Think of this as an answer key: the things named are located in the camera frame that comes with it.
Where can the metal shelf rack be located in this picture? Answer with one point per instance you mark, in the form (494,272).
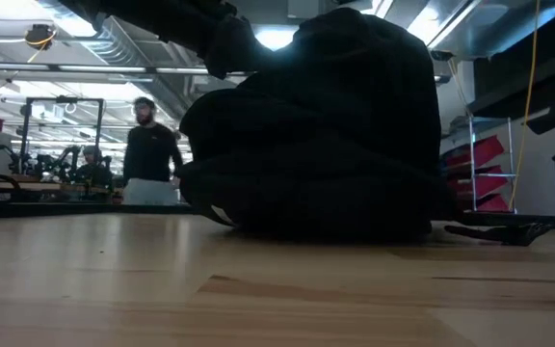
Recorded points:
(471,132)

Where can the workbench with robot arms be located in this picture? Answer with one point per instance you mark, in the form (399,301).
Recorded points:
(17,185)

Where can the red storage bin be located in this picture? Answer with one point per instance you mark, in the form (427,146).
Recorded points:
(494,205)
(487,183)
(484,149)

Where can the person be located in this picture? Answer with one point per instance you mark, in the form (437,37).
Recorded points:
(150,149)
(93,171)

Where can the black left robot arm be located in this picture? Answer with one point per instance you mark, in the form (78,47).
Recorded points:
(138,14)

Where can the black frame rig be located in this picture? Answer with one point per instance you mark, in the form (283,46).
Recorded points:
(65,99)

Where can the silver ventilation duct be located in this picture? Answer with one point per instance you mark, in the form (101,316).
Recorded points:
(128,48)

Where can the long fluorescent light fixture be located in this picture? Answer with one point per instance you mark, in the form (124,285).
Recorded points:
(89,68)

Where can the black backpack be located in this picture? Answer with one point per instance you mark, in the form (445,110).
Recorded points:
(330,144)

